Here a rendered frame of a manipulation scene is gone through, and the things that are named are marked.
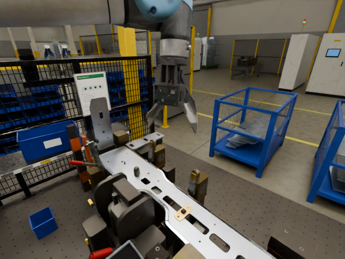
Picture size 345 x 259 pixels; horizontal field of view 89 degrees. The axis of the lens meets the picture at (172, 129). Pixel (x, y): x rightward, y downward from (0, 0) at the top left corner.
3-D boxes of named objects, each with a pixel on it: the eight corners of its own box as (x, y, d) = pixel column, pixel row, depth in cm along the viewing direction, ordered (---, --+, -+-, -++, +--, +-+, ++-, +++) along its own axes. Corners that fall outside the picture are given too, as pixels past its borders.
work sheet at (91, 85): (111, 110, 146) (105, 71, 132) (82, 116, 131) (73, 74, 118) (110, 109, 147) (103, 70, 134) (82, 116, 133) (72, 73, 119)
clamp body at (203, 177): (207, 220, 103) (213, 173, 88) (194, 234, 96) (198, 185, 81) (198, 214, 108) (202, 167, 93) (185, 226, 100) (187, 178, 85)
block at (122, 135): (132, 172, 142) (128, 132, 126) (123, 177, 137) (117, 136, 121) (127, 168, 147) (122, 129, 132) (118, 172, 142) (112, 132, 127)
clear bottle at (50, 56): (61, 77, 120) (53, 44, 112) (51, 78, 116) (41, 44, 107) (59, 76, 124) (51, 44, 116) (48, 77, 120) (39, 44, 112)
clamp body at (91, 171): (114, 216, 106) (104, 169, 91) (98, 227, 100) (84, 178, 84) (109, 210, 110) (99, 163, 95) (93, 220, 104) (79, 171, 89)
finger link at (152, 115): (135, 123, 52) (152, 99, 48) (144, 118, 57) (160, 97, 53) (142, 130, 52) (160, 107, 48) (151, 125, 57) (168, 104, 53)
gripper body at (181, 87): (151, 106, 47) (152, 57, 43) (163, 102, 54) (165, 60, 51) (179, 109, 44) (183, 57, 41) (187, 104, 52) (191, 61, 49)
